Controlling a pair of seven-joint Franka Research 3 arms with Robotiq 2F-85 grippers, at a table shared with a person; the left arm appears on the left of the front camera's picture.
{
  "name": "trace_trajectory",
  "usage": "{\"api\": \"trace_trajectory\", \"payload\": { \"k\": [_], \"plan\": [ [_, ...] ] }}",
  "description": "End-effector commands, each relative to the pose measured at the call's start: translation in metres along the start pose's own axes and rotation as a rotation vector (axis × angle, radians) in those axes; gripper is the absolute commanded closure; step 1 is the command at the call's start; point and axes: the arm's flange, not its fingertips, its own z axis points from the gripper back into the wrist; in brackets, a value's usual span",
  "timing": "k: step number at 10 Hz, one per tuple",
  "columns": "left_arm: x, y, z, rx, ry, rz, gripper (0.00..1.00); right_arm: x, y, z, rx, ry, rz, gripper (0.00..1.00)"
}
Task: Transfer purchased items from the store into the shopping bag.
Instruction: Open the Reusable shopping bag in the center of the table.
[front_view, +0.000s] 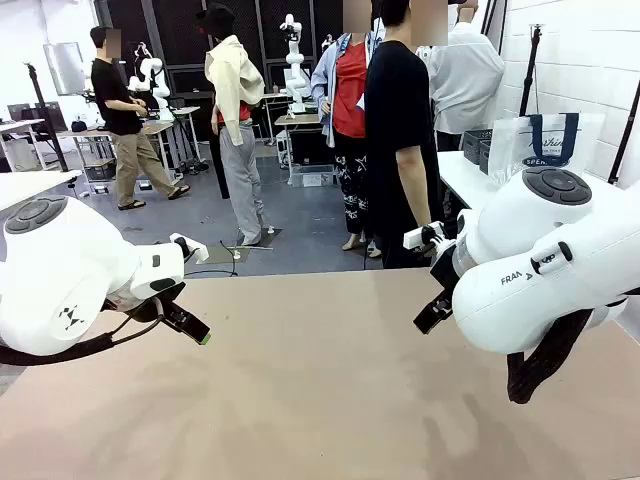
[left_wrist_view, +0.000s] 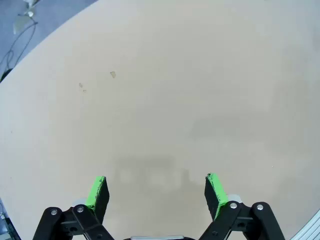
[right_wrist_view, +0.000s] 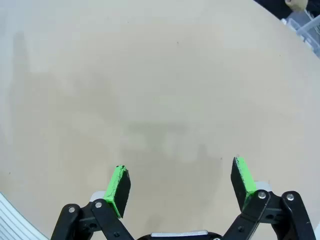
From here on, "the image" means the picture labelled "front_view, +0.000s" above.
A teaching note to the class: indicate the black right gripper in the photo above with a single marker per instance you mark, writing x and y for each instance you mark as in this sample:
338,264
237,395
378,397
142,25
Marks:
445,272

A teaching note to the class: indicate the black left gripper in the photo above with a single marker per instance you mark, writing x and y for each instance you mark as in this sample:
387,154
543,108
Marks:
147,310

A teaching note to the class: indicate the dark grey plastic basket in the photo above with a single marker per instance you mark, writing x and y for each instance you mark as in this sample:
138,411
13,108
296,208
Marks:
486,157
472,145

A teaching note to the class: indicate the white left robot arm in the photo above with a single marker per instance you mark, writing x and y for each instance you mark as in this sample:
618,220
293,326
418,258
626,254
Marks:
60,260

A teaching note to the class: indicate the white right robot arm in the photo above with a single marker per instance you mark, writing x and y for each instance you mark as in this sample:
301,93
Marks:
550,260

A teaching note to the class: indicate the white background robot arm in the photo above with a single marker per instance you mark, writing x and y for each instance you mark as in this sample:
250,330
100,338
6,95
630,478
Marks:
150,75
294,65

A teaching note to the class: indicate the person's right forearm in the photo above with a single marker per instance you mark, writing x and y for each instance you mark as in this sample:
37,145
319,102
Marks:
412,190

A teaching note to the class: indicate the metal floor plate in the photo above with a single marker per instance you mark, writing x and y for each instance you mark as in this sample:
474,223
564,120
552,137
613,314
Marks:
215,255

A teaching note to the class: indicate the white side table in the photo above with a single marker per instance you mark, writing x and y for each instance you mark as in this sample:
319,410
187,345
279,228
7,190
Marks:
460,180

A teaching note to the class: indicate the beige jacket mannequin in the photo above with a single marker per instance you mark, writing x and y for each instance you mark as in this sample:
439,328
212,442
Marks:
240,150

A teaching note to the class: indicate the clear plastic storage box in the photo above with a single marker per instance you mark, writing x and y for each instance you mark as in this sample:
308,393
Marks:
312,176

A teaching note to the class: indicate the person in black T-shirt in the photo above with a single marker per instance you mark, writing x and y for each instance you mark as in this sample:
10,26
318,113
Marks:
395,125

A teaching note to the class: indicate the wooden top work table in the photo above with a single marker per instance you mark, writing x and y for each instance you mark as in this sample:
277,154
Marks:
155,127

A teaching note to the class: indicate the person in khaki trousers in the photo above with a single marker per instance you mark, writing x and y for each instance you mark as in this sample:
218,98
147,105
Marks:
120,110

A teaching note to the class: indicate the blue shirt red top mannequin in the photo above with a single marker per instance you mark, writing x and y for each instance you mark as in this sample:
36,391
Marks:
350,100

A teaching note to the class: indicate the person in white shirt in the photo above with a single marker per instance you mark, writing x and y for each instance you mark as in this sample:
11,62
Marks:
465,85

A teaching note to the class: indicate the small wooden top table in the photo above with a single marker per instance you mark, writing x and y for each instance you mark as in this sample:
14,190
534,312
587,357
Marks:
300,120

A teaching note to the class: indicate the dark computer monitor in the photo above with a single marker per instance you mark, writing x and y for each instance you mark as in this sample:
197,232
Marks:
50,115

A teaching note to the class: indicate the black tripod leg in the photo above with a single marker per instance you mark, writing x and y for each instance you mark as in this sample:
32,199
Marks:
620,145

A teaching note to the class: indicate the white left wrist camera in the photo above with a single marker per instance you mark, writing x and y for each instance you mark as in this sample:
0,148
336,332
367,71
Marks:
195,251

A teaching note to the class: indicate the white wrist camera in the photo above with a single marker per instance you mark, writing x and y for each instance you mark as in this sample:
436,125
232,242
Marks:
195,251
415,239

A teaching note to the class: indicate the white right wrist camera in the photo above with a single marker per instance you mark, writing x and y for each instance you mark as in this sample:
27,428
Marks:
415,239

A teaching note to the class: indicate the black camera tripod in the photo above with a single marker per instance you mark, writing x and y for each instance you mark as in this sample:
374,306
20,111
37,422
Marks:
45,115
530,70

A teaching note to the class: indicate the grey wall panel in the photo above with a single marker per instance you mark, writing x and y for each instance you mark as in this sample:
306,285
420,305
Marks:
65,67

